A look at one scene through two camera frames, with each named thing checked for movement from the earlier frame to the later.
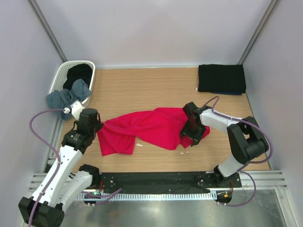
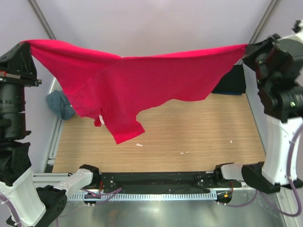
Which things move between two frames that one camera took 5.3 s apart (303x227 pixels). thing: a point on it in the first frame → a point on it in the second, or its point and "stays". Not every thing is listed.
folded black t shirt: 221,78 stays
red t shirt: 157,127 → 117,90
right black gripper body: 193,132 → 256,59
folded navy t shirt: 227,93 stays
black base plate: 167,182 stays
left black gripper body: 96,127 → 23,76
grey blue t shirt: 62,100 stays
